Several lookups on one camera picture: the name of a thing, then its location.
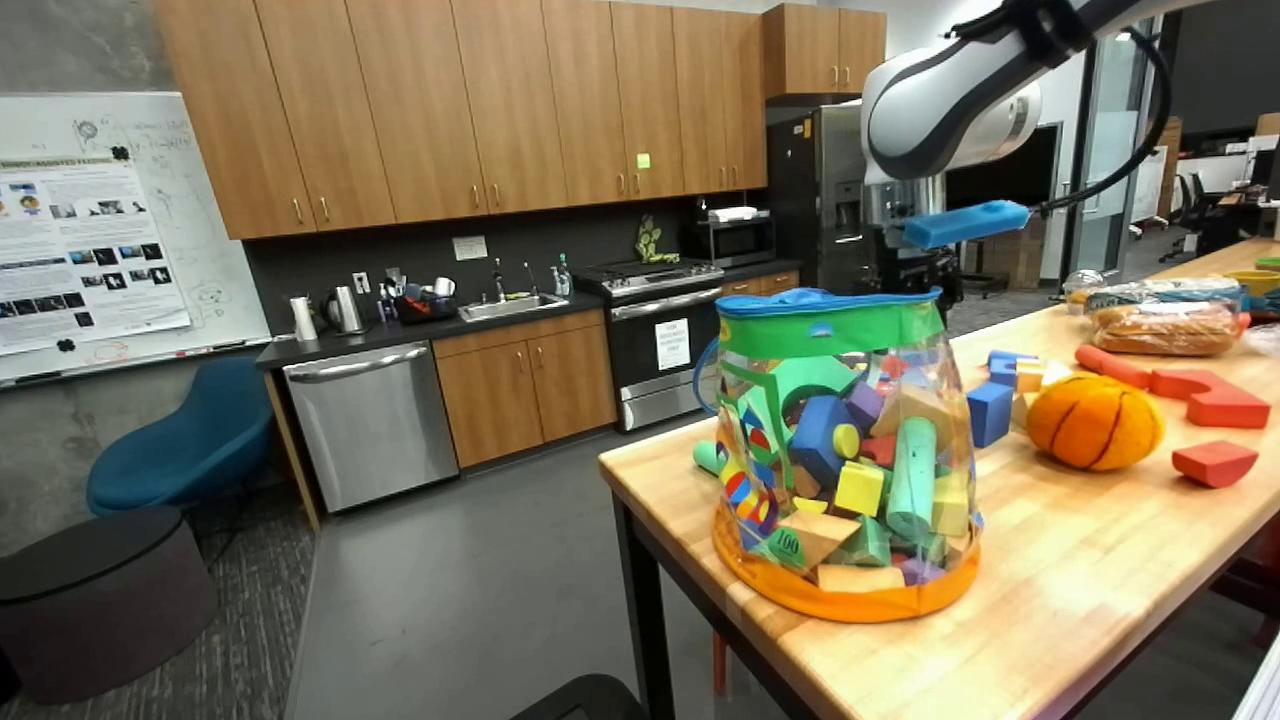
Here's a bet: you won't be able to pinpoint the stainless steel dishwasher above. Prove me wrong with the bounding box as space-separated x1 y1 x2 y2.
279 342 462 521

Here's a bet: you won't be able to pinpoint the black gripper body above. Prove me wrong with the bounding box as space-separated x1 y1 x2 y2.
873 216 966 302

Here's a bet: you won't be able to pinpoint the long green foam cylinder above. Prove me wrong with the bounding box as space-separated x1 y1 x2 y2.
883 416 938 544

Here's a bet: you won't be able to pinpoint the large blue foam block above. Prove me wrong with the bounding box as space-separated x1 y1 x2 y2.
963 379 1016 452

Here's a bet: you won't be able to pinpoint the dark round ottoman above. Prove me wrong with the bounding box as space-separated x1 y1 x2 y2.
0 503 220 707

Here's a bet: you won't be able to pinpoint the stainless steel refrigerator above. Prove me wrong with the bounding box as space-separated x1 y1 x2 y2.
762 98 926 292

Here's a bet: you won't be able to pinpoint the orange plush basketball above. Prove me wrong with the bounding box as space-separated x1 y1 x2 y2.
1019 372 1169 476

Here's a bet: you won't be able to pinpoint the short green foam cylinder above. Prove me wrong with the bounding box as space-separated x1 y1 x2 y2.
687 438 732 479

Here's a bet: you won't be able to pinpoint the wooden cabinet above fridge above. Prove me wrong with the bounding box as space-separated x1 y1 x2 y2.
754 0 887 101

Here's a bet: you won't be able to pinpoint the whiteboard with posters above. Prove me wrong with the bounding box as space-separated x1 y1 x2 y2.
0 88 275 392

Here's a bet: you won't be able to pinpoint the large red foam bracket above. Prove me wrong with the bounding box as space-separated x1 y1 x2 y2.
1072 342 1271 434

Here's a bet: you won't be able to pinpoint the clear jar of blocks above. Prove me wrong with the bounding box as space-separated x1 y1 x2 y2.
709 284 988 629

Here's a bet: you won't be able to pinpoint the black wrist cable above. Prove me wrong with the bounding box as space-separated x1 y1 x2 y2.
1032 16 1175 216

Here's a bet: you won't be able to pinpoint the kitchen sink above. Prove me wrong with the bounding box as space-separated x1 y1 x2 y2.
456 287 571 327

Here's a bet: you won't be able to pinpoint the dish rack with dishes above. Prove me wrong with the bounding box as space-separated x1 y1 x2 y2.
377 268 461 327

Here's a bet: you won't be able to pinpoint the clear plastic food bag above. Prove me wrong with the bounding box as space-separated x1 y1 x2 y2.
1063 268 1257 316

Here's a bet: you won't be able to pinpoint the silver toaster oven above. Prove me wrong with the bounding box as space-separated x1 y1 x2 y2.
693 201 776 265

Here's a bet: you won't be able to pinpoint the green plant decoration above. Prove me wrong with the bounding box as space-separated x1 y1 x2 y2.
631 216 682 268

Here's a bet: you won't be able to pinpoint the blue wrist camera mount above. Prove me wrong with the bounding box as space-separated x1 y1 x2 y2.
905 198 1034 257

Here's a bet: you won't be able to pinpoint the wooden upper cabinets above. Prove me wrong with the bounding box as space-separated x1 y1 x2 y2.
152 0 770 243

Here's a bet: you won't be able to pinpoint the black table leg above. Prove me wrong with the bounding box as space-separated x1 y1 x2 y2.
613 491 677 720

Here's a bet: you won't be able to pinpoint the red rounded foam block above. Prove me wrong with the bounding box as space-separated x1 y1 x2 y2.
1169 440 1258 491

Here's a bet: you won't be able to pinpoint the blue armchair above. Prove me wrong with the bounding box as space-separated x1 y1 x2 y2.
83 357 275 516

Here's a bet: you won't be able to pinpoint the stainless steel stove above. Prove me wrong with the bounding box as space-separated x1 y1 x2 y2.
602 265 732 438

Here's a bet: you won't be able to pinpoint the black office chair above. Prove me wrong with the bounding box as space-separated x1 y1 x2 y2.
1175 167 1263 254

